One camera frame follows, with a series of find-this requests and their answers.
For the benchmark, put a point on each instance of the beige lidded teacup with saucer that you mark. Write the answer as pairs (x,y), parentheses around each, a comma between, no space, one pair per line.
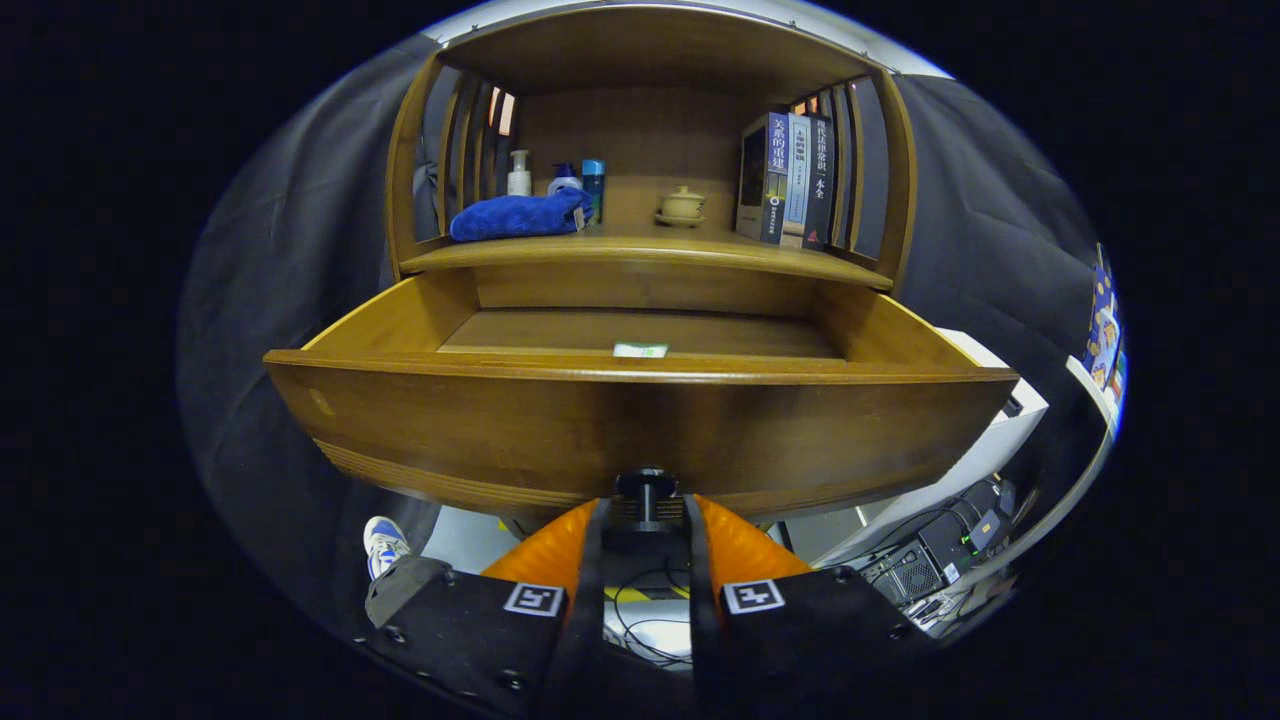
(682,207)

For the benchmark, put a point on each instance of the wooden drawer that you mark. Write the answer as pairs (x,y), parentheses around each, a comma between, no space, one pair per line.
(600,430)

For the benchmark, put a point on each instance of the white green tube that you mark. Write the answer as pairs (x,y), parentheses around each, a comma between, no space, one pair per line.
(640,350)

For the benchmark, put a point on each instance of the white pump bottle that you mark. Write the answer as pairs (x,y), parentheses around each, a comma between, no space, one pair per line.
(519,180)

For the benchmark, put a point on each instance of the light grey book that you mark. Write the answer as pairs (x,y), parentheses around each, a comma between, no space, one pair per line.
(797,180)

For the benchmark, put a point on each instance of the black drawer knob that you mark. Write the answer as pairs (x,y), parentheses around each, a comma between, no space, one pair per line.
(646,490)

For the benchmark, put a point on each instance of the black book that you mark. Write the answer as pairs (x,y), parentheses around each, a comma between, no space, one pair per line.
(819,180)

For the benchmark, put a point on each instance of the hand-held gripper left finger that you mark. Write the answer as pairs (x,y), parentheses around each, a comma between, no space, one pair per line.
(585,620)

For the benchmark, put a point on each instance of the black backdrop cloth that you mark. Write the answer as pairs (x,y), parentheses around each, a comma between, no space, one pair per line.
(260,260)

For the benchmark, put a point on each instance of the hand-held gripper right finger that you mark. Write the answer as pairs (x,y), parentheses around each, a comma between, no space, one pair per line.
(705,620)

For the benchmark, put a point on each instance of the blue white shoe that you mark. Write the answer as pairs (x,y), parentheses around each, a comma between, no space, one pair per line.
(385,545)

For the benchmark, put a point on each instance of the wooden cabinet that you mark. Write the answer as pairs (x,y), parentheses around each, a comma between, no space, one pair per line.
(640,50)

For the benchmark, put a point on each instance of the white bottle blue cap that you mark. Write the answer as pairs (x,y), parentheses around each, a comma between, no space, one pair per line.
(563,183)

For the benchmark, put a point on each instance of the teal blue bottle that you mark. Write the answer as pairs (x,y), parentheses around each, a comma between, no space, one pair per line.
(594,185)

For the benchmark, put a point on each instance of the white side cabinet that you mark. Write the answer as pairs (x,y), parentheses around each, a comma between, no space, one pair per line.
(1000,440)

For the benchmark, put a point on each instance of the black computer box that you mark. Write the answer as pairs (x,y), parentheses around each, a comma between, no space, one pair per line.
(940,555)

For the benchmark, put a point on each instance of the dark blue book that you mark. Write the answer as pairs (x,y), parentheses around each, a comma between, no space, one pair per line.
(765,180)

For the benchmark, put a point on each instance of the blue patterned bag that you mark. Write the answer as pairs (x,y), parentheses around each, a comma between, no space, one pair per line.
(1104,340)

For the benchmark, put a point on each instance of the blue folded towel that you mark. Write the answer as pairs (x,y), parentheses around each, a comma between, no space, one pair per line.
(515,215)

